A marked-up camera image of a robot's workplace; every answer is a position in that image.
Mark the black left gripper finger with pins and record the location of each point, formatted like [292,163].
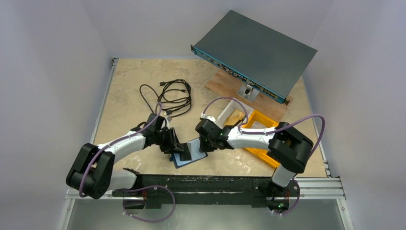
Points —
[172,150]
[174,139]

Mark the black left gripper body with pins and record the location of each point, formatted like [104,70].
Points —
[173,141]

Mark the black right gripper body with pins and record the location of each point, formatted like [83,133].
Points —
[205,139]

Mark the white plastic bin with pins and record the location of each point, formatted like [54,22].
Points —
[230,108]

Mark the gold cards stack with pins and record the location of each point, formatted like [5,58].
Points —
[235,118]

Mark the white cards in yellow bin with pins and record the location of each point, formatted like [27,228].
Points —
[258,126]

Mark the aluminium table frame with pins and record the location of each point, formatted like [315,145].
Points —
[122,102]

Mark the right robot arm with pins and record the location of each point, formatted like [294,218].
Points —
[284,143]

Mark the wooden board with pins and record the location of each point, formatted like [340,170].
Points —
[225,85]

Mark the blue network switch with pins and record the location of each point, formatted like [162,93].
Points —
[263,58]

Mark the metal stand bracket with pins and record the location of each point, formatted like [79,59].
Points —
[248,92]

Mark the yellow plastic bin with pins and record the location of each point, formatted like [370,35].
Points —
[257,117]

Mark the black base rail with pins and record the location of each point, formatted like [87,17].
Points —
[257,192]

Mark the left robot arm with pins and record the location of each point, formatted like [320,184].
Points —
[92,172]

